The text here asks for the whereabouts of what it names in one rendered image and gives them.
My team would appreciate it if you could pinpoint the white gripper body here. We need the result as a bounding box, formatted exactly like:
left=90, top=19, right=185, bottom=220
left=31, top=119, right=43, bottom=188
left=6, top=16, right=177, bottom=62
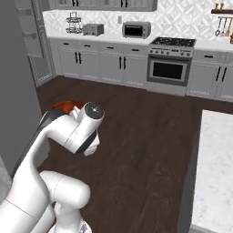
left=83, top=133, right=101, bottom=157

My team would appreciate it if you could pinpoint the red bowl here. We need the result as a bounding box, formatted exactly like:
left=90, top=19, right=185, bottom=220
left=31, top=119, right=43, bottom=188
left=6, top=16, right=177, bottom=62
left=50, top=100, right=85, bottom=116

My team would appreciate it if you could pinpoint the grey fridge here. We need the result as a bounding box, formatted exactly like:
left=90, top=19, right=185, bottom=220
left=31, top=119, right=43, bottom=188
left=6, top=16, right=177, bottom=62
left=0, top=0, right=44, bottom=177

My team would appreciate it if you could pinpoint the grey lower cupboard run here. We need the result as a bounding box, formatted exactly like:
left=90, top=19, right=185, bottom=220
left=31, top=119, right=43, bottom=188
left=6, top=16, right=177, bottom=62
left=186, top=48, right=233, bottom=103
left=48, top=36, right=150, bottom=91

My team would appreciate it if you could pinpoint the grey cupboard run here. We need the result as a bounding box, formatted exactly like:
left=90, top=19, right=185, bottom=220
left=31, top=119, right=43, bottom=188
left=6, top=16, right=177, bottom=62
left=186, top=48, right=233, bottom=103
left=41, top=0, right=158, bottom=13
left=48, top=36, right=150, bottom=91

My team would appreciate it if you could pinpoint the grey tall panelled cupboard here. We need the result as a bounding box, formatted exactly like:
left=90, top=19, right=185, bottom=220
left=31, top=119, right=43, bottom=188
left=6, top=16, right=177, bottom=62
left=15, top=0, right=56, bottom=88

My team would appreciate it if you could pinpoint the steel oven with hob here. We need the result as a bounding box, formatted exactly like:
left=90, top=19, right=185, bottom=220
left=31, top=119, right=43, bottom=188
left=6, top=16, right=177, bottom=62
left=146, top=36, right=198, bottom=97

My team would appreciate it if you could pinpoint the steel toaster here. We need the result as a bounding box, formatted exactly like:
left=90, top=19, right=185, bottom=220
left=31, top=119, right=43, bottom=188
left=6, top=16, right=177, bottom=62
left=82, top=23, right=106, bottom=37

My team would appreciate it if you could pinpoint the grey toaster oven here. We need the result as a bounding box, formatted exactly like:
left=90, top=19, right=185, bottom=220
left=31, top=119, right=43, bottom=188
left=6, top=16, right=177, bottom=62
left=121, top=21, right=152, bottom=40

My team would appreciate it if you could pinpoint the grey upper cupboard run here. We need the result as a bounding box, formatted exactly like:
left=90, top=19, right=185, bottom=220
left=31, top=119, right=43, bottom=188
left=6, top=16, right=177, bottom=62
left=41, top=0, right=158, bottom=13

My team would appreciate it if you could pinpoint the hanging steel ladle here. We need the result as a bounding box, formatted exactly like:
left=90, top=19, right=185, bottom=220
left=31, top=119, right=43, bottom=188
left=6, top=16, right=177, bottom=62
left=214, top=17, right=221, bottom=37

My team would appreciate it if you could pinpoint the hanging wooden spoon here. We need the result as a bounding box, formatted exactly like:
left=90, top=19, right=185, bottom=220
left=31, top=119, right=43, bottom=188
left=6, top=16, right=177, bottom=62
left=225, top=17, right=233, bottom=38

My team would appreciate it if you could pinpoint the dark wooden shelf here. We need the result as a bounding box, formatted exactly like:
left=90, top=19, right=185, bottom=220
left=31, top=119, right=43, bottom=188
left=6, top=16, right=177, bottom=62
left=210, top=8, right=233, bottom=15

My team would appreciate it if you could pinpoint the black wire stand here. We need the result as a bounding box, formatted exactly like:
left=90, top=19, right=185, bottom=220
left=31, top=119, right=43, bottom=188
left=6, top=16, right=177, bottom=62
left=65, top=11, right=84, bottom=35

